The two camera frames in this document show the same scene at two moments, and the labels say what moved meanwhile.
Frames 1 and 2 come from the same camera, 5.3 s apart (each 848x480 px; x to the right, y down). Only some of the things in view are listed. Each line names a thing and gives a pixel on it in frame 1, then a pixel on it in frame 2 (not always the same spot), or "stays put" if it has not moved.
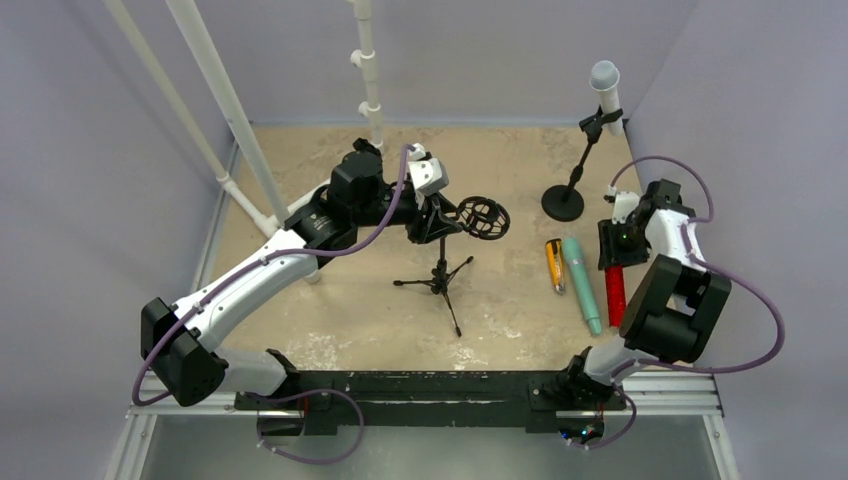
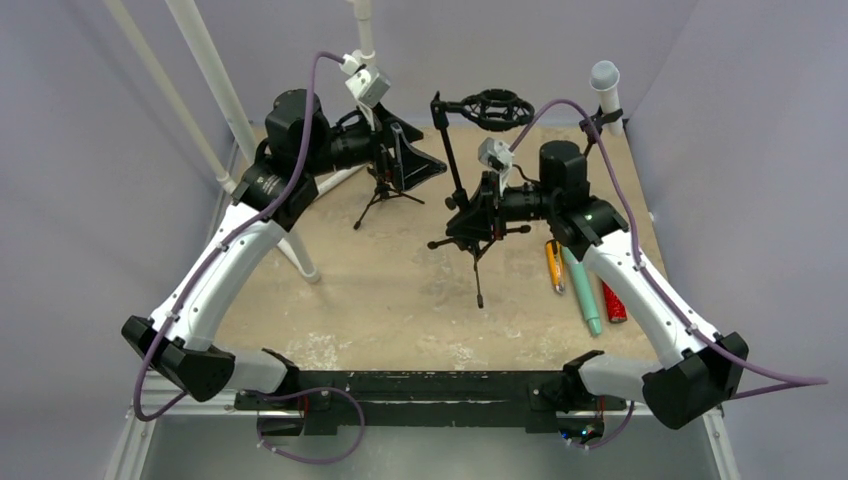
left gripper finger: [446, 209] → [400, 125]
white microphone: [604, 76] stays put
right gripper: [613, 255] → [493, 206]
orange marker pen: [555, 256] stays put
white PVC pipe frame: [266, 222] stays put
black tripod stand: [483, 217] → [492, 109]
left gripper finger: [440, 227] → [416, 167]
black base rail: [531, 399] stays put
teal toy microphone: [574, 254] stays put
